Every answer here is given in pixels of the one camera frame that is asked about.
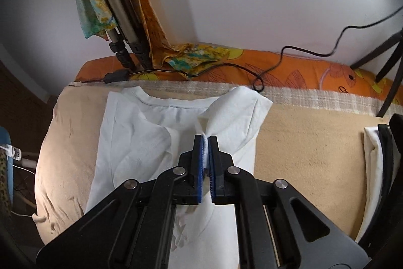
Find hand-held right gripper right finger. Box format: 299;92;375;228
209;136;369;269

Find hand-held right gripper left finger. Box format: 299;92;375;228
36;134;207;269

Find white t-shirt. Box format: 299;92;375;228
85;85;273;269

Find stack of folded clothes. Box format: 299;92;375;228
354;114;403;252

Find beige blanket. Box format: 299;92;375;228
34;80;391;249

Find orange floral bedsheet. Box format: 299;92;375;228
75;49;403;96

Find black power adapter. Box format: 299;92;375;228
104;70;129;83

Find orange patterned cloth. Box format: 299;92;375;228
121;0;230;74

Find black tripod with grey legs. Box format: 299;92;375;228
75;0;155;72

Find white charger plug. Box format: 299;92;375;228
0;144;22;161

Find blue chair with leopard cushion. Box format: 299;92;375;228
0;127;15;210

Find black stand legs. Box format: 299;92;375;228
350;33;403;118

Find black power cable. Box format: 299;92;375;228
82;6;403;92

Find white cable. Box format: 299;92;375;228
0;159;38;219

